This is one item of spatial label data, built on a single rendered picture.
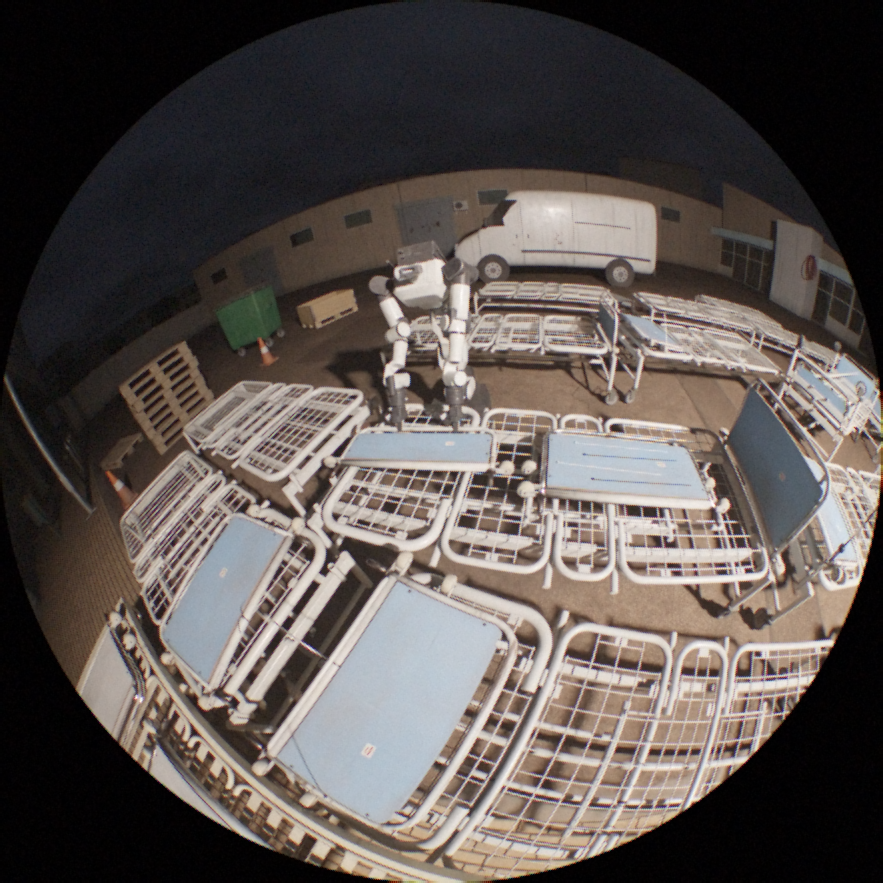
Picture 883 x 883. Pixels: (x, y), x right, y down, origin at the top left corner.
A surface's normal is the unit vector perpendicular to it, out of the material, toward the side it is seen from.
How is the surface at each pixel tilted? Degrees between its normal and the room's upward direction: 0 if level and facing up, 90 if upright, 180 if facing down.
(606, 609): 0
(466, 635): 7
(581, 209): 86
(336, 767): 7
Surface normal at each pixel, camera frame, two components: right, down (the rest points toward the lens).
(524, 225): -0.19, 0.63
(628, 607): -0.14, -0.76
